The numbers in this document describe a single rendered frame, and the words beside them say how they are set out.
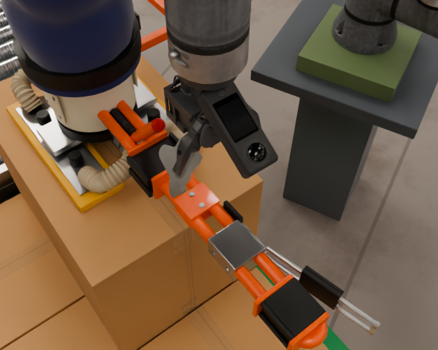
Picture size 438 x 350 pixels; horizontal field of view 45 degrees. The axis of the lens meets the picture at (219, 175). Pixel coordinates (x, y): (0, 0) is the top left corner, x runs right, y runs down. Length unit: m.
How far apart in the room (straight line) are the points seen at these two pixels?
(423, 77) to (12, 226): 1.25
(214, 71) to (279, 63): 1.06
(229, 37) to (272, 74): 1.05
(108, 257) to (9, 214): 0.66
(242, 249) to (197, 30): 0.41
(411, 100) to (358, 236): 0.75
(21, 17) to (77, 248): 0.42
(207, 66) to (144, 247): 0.53
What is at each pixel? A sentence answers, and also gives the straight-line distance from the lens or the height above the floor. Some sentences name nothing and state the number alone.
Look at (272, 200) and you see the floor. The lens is 2.21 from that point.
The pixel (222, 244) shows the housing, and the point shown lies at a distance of 0.85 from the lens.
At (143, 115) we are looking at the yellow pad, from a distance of 1.19.
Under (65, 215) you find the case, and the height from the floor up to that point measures 0.94.
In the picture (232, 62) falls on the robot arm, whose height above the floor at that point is 1.45.
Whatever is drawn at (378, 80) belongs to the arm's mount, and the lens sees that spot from 1.56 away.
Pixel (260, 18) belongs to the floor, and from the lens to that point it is 3.03.
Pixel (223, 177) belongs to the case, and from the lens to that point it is 1.10.
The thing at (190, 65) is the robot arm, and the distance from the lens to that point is 0.58.
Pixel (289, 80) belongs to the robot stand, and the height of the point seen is 0.75.
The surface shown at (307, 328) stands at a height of 1.10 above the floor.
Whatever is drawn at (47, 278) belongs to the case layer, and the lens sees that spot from 1.50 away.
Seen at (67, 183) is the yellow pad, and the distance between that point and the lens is 1.11.
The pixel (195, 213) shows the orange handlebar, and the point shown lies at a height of 1.09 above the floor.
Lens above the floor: 1.84
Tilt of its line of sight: 54 degrees down
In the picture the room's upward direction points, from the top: straight up
